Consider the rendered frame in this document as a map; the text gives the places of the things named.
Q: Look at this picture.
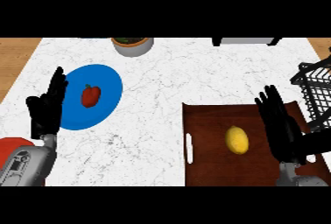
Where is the red bell pepper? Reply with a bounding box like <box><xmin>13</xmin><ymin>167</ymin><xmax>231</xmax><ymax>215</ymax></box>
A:
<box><xmin>79</xmin><ymin>84</ymin><xmax>101</xmax><ymax>109</ymax></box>

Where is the blue plate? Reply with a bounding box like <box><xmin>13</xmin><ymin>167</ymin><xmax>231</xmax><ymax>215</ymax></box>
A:
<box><xmin>57</xmin><ymin>64</ymin><xmax>124</xmax><ymax>131</ymax></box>

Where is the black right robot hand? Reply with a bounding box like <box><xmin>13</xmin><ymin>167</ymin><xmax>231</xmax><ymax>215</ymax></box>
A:
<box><xmin>252</xmin><ymin>84</ymin><xmax>331</xmax><ymax>165</ymax></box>

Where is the grey appliance with black legs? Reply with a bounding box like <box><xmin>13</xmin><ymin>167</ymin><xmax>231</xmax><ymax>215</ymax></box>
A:
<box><xmin>211</xmin><ymin>37</ymin><xmax>283</xmax><ymax>47</ymax></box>

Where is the dark brown wooden tray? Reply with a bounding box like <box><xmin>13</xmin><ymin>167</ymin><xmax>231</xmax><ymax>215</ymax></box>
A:
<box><xmin>180</xmin><ymin>100</ymin><xmax>331</xmax><ymax>187</ymax></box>

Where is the yellow lemon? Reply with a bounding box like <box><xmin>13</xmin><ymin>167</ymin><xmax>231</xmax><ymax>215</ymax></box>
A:
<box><xmin>223</xmin><ymin>125</ymin><xmax>251</xmax><ymax>156</ymax></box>

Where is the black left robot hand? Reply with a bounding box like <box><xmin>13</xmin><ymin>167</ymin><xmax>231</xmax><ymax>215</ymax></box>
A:
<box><xmin>25</xmin><ymin>66</ymin><xmax>69</xmax><ymax>140</ymax></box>

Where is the black wire tiered basket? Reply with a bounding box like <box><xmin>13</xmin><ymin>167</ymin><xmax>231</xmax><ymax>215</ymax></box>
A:
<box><xmin>289</xmin><ymin>55</ymin><xmax>331</xmax><ymax>133</ymax></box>

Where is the grey plant pot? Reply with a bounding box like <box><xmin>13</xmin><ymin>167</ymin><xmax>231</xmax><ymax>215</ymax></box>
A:
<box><xmin>109</xmin><ymin>37</ymin><xmax>155</xmax><ymax>58</ymax></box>

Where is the red round object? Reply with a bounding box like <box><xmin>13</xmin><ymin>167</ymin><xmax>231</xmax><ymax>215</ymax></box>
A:
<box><xmin>0</xmin><ymin>136</ymin><xmax>36</xmax><ymax>170</ymax></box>

